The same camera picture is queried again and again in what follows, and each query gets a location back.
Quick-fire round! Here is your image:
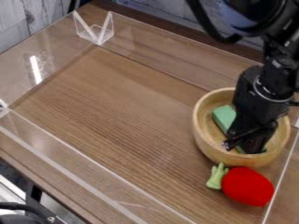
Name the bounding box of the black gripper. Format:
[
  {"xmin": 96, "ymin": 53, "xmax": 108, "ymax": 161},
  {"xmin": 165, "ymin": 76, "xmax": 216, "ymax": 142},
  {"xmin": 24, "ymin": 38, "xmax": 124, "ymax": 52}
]
[{"xmin": 223, "ymin": 66, "xmax": 292, "ymax": 154}]

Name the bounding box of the brown wooden bowl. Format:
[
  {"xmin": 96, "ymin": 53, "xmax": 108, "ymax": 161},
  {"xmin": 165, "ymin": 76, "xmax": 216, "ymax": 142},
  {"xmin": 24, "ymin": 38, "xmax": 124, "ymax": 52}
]
[{"xmin": 192, "ymin": 87, "xmax": 291, "ymax": 168}]

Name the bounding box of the green rectangular block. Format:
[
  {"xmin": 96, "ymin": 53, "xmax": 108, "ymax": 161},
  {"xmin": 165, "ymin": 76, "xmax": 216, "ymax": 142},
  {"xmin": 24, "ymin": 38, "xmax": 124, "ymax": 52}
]
[{"xmin": 209, "ymin": 104, "xmax": 268, "ymax": 155}]

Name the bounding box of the red plush strawberry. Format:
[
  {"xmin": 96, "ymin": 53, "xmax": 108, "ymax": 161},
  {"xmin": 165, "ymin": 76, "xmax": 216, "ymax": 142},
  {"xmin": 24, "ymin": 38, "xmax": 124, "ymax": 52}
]
[{"xmin": 205, "ymin": 163, "xmax": 275, "ymax": 207}]

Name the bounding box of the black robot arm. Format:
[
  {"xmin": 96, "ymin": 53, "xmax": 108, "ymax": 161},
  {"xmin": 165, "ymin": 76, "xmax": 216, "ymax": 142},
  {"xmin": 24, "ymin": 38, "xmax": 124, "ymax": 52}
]
[{"xmin": 223, "ymin": 0, "xmax": 299, "ymax": 154}]

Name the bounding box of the black cable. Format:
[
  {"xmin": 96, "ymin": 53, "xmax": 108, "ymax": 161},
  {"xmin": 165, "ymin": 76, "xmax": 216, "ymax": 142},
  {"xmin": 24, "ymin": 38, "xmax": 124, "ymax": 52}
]
[{"xmin": 185, "ymin": 0, "xmax": 244, "ymax": 44}]

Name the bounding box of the clear acrylic corner bracket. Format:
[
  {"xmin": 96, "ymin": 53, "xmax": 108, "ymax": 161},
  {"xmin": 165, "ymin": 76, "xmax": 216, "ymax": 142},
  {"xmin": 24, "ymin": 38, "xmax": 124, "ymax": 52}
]
[{"xmin": 72, "ymin": 11, "xmax": 115, "ymax": 46}]

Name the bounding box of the clear acrylic front wall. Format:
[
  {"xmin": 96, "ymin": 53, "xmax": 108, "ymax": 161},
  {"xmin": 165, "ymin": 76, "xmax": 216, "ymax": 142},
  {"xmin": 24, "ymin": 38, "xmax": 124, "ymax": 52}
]
[{"xmin": 0, "ymin": 100, "xmax": 195, "ymax": 224}]

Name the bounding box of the black metal table bracket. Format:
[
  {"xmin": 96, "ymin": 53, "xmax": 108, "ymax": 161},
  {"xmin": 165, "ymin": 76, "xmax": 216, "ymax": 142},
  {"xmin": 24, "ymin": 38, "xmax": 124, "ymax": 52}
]
[{"xmin": 25, "ymin": 185, "xmax": 67, "ymax": 224}]

